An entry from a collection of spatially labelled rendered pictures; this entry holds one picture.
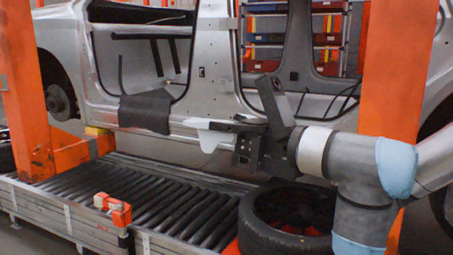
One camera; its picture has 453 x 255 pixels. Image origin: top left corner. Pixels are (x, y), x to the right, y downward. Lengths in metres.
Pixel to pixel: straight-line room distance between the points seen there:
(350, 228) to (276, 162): 0.14
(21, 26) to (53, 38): 0.57
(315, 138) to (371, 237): 0.15
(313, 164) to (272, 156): 0.08
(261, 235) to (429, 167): 1.09
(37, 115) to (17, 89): 0.19
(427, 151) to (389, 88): 0.45
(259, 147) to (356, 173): 0.15
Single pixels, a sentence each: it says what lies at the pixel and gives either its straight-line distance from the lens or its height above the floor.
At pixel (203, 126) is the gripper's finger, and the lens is 0.53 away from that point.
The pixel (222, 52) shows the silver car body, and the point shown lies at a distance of 1.74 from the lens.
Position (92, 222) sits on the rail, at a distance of 2.08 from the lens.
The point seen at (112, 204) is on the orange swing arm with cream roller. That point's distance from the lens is 1.92.
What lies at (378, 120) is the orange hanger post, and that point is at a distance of 1.01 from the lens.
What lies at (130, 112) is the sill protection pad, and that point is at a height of 0.90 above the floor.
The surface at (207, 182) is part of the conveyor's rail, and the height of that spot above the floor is 0.31.
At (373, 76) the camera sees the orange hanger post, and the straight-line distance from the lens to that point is 0.99.
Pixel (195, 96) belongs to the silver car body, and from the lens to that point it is 1.86.
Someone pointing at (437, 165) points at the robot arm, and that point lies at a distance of 0.56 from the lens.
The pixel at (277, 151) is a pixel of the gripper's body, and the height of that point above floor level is 1.21.
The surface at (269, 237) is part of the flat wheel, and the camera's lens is 1.53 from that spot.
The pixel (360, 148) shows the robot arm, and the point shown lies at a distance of 0.45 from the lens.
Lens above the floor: 1.39
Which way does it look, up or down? 16 degrees down
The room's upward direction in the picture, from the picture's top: straight up
